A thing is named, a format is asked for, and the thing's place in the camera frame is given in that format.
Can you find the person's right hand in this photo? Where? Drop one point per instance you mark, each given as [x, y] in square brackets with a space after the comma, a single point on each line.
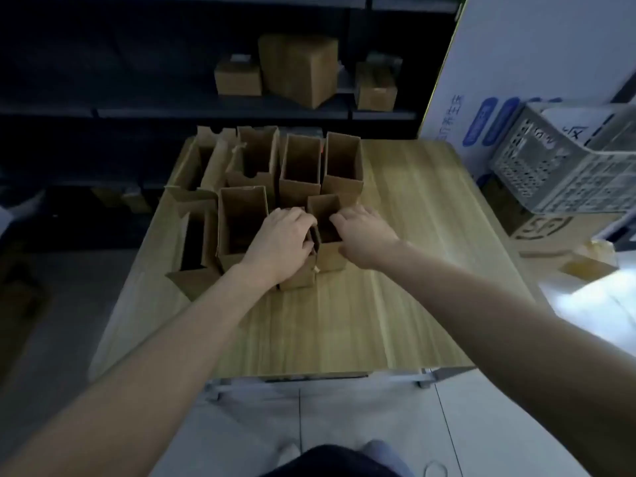
[367, 238]

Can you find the person's left hand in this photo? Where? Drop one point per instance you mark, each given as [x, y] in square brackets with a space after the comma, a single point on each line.
[283, 243]

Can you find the small brown cardboard box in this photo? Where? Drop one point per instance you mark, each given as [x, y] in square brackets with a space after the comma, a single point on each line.
[330, 258]
[298, 280]

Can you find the cluster of cardboard boxes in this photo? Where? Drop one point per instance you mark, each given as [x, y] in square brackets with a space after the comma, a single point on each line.
[298, 193]

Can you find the white plastic crate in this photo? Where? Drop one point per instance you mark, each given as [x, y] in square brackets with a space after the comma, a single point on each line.
[546, 168]

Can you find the person's right forearm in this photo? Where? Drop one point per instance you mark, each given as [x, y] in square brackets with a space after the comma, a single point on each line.
[497, 332]

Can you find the person's left forearm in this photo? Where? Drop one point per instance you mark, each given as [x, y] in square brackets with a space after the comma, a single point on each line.
[149, 382]

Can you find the person's white left shoe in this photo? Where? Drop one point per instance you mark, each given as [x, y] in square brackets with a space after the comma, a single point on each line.
[289, 454]

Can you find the person's dark shirt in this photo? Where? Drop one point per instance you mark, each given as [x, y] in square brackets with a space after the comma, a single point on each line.
[333, 464]

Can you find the person's blue jeans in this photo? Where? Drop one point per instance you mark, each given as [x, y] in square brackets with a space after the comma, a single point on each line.
[397, 464]

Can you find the small sealed brown carton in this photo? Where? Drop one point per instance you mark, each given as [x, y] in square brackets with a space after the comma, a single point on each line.
[375, 91]

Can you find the small dim brown carton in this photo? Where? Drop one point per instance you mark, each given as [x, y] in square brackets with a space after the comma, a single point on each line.
[134, 203]

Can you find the small carton with white label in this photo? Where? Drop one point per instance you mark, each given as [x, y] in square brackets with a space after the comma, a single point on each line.
[238, 79]

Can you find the large sealed brown carton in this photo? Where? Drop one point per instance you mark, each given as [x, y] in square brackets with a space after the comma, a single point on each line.
[298, 69]

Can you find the large brown carton black logo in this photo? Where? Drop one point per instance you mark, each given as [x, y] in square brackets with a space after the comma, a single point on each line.
[546, 228]

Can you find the dark metal shelf unit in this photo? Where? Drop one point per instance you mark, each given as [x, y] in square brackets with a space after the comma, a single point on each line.
[149, 111]

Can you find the white paper sign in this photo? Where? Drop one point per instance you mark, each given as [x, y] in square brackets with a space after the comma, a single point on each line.
[581, 121]

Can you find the large white printed carton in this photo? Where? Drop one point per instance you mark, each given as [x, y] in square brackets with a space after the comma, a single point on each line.
[521, 44]

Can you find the white plastic bag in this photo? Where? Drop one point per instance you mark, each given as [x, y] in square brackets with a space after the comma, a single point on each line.
[22, 211]

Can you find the dim brown flattened carton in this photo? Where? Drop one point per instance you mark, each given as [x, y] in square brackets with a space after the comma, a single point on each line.
[20, 303]

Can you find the grey metal table frame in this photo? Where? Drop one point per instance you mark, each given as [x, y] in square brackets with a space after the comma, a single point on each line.
[447, 375]

